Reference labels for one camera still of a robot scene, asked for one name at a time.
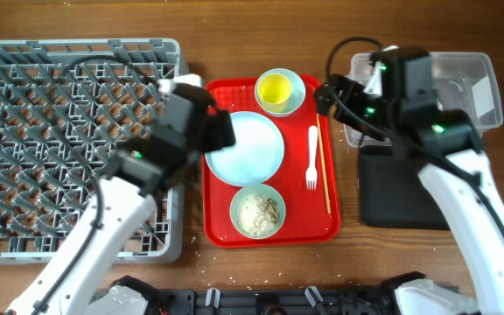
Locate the yellow plastic cup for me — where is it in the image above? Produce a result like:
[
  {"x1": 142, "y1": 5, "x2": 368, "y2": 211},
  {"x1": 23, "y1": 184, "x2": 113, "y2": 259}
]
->
[{"x1": 257, "y1": 73, "x2": 292, "y2": 113}]

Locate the green bowl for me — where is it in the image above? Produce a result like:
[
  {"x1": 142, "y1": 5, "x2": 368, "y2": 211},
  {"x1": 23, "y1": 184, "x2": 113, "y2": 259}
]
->
[{"x1": 230, "y1": 184, "x2": 286, "y2": 240}]

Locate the leftover rice food waste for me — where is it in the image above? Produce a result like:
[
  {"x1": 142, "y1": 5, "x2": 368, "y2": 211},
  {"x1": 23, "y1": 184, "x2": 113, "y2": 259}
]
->
[{"x1": 237, "y1": 194, "x2": 279, "y2": 237}]

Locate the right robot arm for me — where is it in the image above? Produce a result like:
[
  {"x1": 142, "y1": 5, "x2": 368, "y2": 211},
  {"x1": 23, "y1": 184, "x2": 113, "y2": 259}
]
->
[{"x1": 314, "y1": 47, "x2": 504, "y2": 314}]

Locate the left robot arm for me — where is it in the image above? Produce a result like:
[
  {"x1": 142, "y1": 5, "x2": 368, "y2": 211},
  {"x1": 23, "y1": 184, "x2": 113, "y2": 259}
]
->
[{"x1": 6, "y1": 83, "x2": 235, "y2": 314}]

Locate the clear plastic waste bin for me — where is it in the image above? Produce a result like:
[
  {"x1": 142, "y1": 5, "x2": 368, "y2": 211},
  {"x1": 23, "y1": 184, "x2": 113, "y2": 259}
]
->
[{"x1": 339, "y1": 52, "x2": 504, "y2": 148}]

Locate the grey plastic dishwasher rack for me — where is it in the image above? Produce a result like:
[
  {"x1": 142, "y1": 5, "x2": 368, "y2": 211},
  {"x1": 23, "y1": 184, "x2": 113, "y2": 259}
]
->
[{"x1": 0, "y1": 38, "x2": 188, "y2": 264}]

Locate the wooden chopstick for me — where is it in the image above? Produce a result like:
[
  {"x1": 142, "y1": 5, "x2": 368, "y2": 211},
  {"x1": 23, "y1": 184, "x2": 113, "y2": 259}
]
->
[{"x1": 316, "y1": 114, "x2": 332, "y2": 214}]

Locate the light blue bowl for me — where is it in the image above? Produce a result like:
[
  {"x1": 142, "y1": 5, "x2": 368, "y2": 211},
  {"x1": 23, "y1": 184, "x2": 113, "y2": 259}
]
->
[{"x1": 255, "y1": 68, "x2": 306, "y2": 117}]

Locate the light blue round plate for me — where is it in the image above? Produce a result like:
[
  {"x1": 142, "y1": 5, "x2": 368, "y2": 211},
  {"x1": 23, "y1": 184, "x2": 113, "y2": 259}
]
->
[{"x1": 205, "y1": 111, "x2": 285, "y2": 186}]

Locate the white plastic fork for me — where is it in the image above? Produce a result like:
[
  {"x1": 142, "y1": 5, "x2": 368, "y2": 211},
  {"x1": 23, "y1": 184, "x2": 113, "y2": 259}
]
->
[{"x1": 305, "y1": 125, "x2": 318, "y2": 190}]

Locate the red plastic serving tray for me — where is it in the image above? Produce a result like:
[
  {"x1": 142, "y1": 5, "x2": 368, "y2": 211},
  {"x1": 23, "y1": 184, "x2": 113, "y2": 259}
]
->
[{"x1": 201, "y1": 74, "x2": 341, "y2": 248}]

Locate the black rectangular tray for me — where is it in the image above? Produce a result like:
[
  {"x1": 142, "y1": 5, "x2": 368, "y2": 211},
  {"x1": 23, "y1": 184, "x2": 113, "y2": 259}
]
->
[{"x1": 358, "y1": 145, "x2": 449, "y2": 230}]

